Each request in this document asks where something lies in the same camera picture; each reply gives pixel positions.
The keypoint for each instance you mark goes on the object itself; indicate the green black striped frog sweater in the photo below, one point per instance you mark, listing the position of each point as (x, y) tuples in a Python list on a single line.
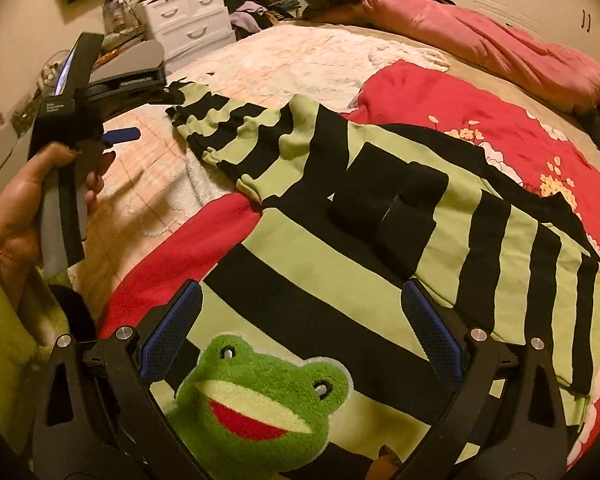
[(305, 270)]

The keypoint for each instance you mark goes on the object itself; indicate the red floral blanket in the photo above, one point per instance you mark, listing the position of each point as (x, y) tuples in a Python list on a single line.
[(415, 95)]

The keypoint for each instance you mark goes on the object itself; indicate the white drawer cabinet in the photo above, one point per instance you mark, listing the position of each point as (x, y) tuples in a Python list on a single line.
[(190, 25)]

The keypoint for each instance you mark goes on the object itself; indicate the pink checked fleece blanket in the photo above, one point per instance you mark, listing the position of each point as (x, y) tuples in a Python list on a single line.
[(280, 60)]

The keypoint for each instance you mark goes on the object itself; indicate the pink duvet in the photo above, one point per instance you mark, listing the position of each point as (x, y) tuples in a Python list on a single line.
[(480, 35)]

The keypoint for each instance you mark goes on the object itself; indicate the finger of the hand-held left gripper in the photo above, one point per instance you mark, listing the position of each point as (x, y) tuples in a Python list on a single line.
[(125, 135)]

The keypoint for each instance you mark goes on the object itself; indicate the pile of dark clothes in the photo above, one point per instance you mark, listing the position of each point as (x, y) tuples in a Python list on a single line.
[(250, 15)]

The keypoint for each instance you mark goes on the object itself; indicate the person's left hand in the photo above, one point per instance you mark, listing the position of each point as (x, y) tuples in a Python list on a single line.
[(15, 220)]

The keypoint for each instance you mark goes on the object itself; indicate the person's left forearm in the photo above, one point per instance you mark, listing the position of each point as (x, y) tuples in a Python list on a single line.
[(10, 360)]

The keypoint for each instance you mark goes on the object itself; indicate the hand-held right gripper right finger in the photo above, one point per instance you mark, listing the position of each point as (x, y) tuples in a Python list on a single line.
[(432, 330)]

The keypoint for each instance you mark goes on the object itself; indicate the beige bed sheet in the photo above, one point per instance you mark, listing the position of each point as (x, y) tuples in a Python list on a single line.
[(505, 85)]

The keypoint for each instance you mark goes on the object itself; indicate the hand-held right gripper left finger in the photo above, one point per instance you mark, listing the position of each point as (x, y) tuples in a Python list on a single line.
[(172, 325)]

